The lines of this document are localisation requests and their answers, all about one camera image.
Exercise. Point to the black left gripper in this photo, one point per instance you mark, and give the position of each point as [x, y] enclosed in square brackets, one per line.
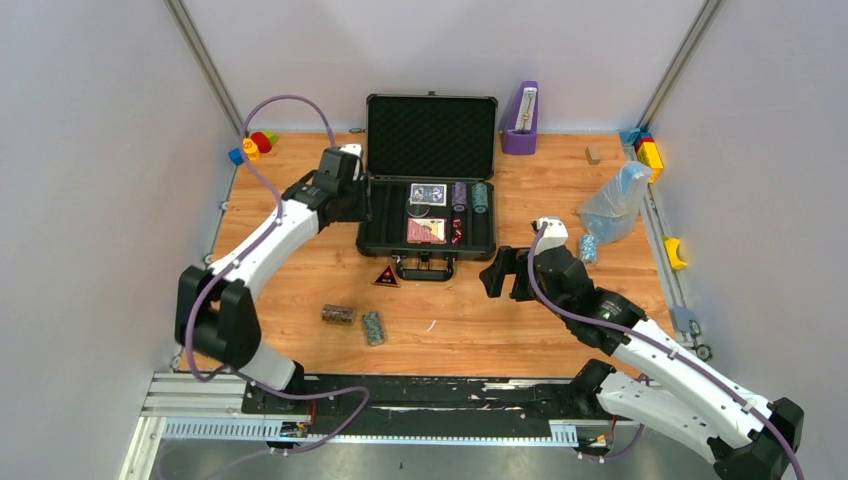
[361, 196]

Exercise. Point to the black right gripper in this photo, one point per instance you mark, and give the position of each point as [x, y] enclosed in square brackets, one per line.
[509, 261]

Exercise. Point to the clear round dealer button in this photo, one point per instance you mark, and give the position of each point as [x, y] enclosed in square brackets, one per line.
[417, 210]

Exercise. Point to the red playing card deck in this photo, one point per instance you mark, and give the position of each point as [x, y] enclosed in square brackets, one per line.
[426, 231]

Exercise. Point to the purple poker chip stack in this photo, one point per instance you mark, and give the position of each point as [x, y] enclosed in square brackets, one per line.
[459, 197]

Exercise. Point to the black poker set case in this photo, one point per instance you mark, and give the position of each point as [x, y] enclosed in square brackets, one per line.
[428, 139]

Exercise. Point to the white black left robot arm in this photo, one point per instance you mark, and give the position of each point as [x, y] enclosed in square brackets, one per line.
[216, 307]

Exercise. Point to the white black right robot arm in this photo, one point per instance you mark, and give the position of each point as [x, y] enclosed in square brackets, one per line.
[662, 358]

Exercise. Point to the red dice in case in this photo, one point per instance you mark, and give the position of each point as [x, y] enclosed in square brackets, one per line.
[456, 231]

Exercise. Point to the light blue poker chip stack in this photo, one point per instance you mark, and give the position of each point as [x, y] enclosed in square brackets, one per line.
[588, 249]

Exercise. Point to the blue playing card deck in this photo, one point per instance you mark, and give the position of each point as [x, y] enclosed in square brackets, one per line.
[428, 194]

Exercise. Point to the colourful round toy blocks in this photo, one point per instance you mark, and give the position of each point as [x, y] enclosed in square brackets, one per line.
[254, 146]

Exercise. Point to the black triangular all-in button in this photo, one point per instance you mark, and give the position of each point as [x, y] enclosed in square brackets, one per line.
[387, 278]

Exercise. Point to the clear plastic bag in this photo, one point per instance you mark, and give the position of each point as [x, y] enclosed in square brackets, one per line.
[611, 212]

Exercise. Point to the purple metronome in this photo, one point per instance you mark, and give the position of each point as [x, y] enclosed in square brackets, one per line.
[519, 124]

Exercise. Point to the small wooden block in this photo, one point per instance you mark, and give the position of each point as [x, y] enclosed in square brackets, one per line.
[593, 155]

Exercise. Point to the brown poker chip stack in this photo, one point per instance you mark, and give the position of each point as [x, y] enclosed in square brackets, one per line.
[339, 315]

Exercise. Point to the dark green poker chip stack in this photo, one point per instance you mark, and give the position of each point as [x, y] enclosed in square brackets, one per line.
[373, 328]

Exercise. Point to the yellow curved toy piece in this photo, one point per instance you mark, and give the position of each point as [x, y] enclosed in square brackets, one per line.
[673, 251]

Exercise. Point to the colourful toy brick stack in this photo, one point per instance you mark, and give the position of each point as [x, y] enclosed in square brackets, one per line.
[645, 149]

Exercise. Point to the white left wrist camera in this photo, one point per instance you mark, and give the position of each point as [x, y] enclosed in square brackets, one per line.
[357, 151]

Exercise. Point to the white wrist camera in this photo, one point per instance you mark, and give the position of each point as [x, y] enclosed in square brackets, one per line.
[551, 233]
[357, 151]

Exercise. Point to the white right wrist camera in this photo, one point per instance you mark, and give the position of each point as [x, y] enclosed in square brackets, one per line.
[551, 233]

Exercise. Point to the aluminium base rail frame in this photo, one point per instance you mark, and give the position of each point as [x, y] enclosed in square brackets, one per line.
[581, 415]

